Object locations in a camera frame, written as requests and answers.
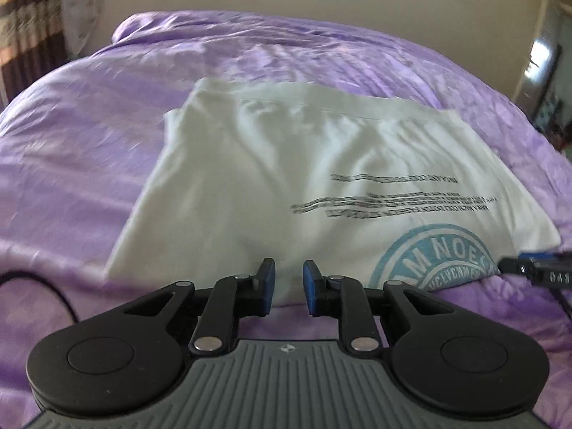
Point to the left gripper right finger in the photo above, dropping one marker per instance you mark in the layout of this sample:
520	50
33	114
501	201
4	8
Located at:
443	356

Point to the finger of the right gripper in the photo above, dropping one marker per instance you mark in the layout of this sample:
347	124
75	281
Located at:
563	257

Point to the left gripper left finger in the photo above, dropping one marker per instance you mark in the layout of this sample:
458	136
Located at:
135	354

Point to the white Nevada print t-shirt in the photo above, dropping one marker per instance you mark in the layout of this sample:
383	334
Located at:
373	188

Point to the open room door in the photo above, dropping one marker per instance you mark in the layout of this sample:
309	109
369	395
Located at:
543	92

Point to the purple floral bed sheet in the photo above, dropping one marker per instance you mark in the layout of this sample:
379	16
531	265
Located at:
78	145

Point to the brown patterned curtain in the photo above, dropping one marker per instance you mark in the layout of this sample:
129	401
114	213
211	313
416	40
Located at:
32	43

